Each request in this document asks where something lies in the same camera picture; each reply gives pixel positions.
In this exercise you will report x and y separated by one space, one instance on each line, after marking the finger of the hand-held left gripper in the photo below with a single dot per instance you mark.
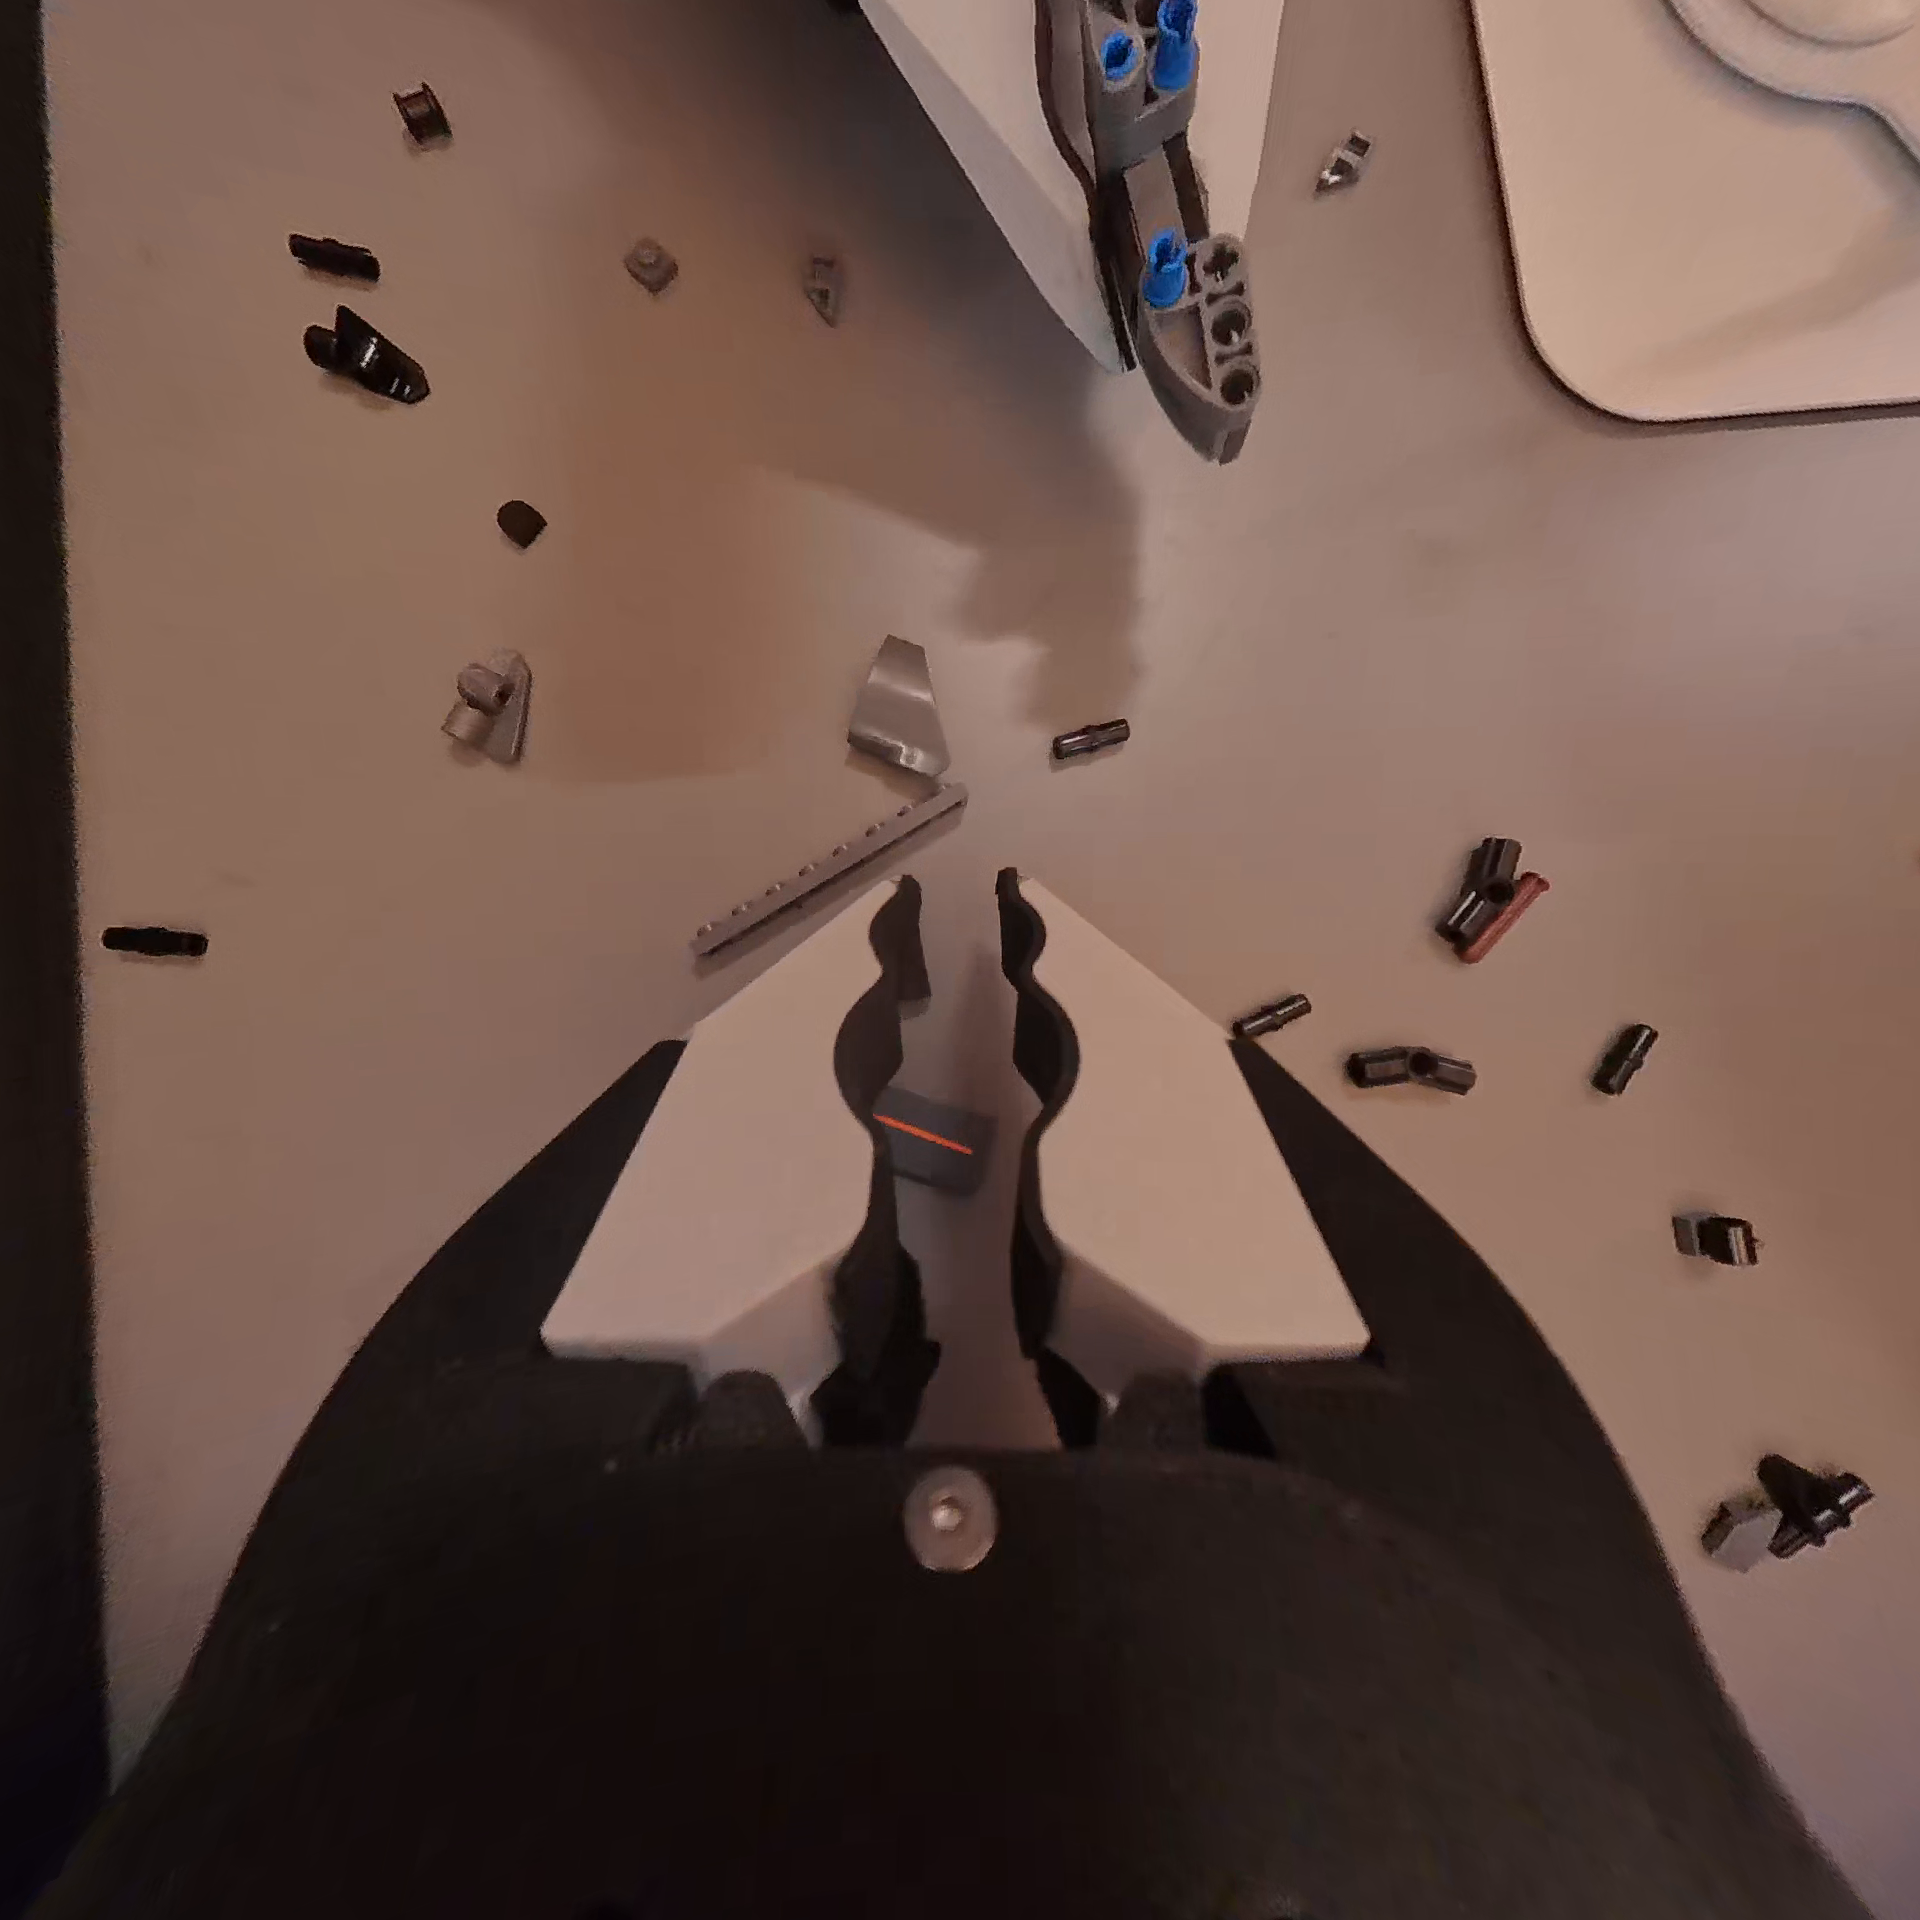
1237 90
974 90

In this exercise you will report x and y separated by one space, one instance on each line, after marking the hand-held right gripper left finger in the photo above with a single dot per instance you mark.
705 1202

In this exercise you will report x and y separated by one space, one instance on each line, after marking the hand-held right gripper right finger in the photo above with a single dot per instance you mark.
1201 1202

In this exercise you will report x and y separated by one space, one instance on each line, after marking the grey lego assembly blue pins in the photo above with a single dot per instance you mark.
1214 346

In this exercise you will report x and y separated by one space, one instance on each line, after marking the grey curved lego panel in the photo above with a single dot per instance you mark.
902 706

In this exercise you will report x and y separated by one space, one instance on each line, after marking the small black lego pin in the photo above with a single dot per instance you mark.
1090 740
1272 1016

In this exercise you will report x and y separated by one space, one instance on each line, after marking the long black lego connector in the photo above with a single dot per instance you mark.
1411 1069

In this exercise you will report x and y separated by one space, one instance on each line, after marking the small grey triangular lego piece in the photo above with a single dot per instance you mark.
822 288

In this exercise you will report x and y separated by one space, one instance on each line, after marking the long grey lego plate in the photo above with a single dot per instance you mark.
826 879

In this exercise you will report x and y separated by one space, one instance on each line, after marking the grey small square lego plate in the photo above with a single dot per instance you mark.
651 263

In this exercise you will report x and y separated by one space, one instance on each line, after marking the black lego pin connector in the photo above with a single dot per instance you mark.
1623 1059

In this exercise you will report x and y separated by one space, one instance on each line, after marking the grey and black lego clip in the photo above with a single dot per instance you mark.
1715 1237

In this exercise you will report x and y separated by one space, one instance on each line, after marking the black lego bush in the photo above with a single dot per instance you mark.
424 112

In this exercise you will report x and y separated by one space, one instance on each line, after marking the black lego axle pin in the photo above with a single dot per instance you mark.
333 254
153 941

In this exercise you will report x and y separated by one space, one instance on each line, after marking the black rounded lego piece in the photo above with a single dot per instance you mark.
522 523

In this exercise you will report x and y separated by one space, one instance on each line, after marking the black lego wedge panel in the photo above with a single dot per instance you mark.
365 357

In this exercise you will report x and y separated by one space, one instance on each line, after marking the black lego cross connector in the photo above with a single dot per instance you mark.
1799 1500

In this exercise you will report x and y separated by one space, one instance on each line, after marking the dark tile with orange stripe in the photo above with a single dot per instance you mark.
933 1141

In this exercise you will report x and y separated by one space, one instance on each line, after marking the black connector with brown axle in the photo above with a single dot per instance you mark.
1490 896

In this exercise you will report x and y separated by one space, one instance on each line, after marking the black foam mat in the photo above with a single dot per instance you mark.
37 901

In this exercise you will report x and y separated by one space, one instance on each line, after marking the grey small lego bracket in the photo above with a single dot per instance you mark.
1343 164

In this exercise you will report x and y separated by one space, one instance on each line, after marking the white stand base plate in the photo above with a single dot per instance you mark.
1695 270

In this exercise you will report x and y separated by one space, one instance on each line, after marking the pale blue stand frame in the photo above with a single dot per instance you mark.
1799 45

